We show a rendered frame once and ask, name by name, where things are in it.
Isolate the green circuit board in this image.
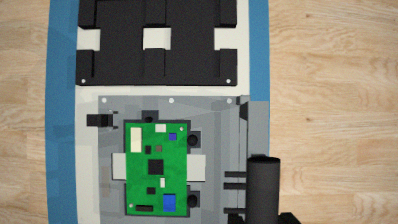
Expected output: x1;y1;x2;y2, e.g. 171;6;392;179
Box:
126;123;187;216

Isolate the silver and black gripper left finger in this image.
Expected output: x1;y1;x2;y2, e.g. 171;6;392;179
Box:
228;213;245;224

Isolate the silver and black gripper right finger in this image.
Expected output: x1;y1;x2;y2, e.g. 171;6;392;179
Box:
278;212;301;224

